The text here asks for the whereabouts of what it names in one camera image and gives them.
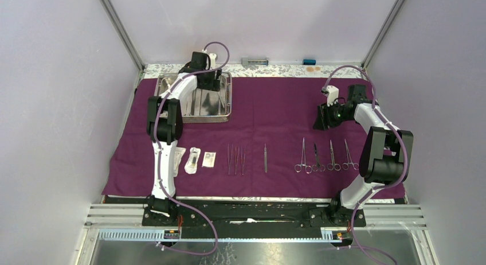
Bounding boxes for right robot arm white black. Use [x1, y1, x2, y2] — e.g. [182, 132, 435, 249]
[313, 84, 414, 226]

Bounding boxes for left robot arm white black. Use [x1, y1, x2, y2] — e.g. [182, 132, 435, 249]
[147, 49, 222, 225]

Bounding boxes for steel surgical forceps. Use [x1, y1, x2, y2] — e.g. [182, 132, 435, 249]
[294, 138, 312, 174]

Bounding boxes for steel scalpel handle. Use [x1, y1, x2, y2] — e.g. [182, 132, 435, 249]
[234, 147, 240, 176]
[218, 92, 225, 112]

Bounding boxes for small white sterile packet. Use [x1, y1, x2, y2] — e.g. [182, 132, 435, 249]
[202, 152, 216, 168]

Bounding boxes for perforated steel instrument tray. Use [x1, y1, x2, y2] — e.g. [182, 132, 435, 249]
[154, 72, 232, 124]

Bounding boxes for steel tweezers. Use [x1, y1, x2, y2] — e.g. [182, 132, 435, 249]
[227, 144, 233, 175]
[241, 147, 246, 176]

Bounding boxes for purple cloth wrap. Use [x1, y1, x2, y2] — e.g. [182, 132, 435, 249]
[101, 76, 406, 200]

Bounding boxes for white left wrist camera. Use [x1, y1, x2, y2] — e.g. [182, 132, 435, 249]
[207, 53, 218, 69]

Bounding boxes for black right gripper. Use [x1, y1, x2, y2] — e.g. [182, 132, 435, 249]
[312, 100, 352, 131]

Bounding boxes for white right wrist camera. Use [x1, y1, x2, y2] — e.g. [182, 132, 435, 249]
[321, 85, 339, 107]

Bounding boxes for slotted grey cable duct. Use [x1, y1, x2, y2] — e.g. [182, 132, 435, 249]
[97, 228, 344, 244]

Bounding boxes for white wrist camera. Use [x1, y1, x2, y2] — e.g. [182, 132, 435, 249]
[321, 85, 339, 107]
[207, 53, 218, 69]

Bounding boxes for blue plastic block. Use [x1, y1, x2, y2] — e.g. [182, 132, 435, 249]
[302, 59, 316, 65]

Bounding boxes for long white sterile packet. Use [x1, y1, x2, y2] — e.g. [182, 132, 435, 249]
[173, 147, 186, 177]

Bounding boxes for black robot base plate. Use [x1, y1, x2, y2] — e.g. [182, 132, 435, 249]
[142, 199, 366, 240]

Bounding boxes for remaining steel instrument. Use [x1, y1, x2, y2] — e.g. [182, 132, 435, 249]
[264, 143, 268, 173]

